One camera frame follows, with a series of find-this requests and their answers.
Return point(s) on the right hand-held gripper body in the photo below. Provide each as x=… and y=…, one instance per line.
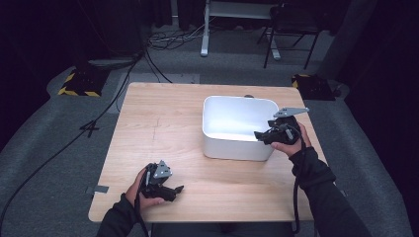
x=288, y=133

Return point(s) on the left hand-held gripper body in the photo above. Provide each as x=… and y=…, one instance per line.
x=153, y=187

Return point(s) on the white plastic bin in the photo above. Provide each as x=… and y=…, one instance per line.
x=234, y=149

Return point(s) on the person's right hand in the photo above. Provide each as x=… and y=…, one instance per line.
x=296, y=148

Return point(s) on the person's left hand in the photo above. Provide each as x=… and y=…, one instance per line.
x=135, y=194

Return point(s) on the small dark object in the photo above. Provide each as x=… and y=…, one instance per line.
x=248, y=96

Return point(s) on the yellow black striped floor plate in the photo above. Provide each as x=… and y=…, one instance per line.
x=313, y=87
x=82, y=84

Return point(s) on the grey tape strip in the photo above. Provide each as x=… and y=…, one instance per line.
x=99, y=189

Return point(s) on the person's dark pants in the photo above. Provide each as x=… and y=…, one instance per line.
x=224, y=229

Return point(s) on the black chair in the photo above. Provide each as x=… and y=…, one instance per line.
x=290, y=19

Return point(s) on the grey column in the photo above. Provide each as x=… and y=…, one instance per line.
x=349, y=36

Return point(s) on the white desk frame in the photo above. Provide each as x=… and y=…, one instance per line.
x=205, y=36

